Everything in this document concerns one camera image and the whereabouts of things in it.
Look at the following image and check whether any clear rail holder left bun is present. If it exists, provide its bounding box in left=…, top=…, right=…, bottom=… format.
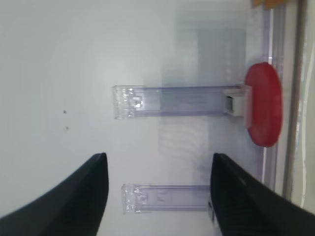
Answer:
left=121, top=184, right=210, bottom=214

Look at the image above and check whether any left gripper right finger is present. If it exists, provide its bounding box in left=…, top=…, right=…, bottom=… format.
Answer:
left=210, top=153, right=315, bottom=236

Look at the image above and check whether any red tomato slice left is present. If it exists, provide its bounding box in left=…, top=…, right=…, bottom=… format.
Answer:
left=245, top=62, right=283, bottom=147

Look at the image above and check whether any long clear strip left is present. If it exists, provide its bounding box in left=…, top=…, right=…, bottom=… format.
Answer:
left=260, top=7, right=287, bottom=197

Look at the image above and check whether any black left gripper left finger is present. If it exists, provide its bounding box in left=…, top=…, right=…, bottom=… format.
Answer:
left=0, top=153, right=109, bottom=236

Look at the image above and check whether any white rectangular metal tray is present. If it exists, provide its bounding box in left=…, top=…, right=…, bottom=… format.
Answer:
left=283, top=0, right=315, bottom=212

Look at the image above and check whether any orange cheese slice left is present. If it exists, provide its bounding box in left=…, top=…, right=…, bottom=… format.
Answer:
left=252, top=0, right=290, bottom=9

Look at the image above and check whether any clear rail holder tomato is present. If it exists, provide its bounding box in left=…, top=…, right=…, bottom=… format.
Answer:
left=112, top=85, right=252, bottom=118

